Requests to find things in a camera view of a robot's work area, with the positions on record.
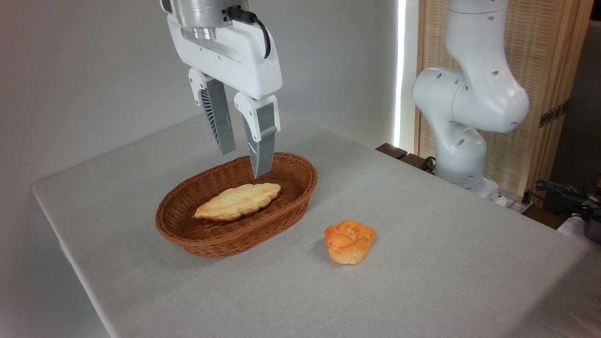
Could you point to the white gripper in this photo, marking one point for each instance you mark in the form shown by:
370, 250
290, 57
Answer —
235, 56

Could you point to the round orange knotted bread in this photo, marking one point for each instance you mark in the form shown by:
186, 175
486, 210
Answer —
350, 241

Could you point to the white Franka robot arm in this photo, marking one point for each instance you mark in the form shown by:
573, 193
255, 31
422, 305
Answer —
474, 94

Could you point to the long pale braided bread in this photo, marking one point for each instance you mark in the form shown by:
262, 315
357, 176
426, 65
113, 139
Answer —
235, 202

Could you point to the brown woven wicker basket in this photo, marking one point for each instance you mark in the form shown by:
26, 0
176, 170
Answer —
235, 240

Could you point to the light grey tablecloth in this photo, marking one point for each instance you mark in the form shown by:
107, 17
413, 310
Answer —
422, 281

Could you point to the black screen hinge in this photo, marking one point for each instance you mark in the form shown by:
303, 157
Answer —
553, 114

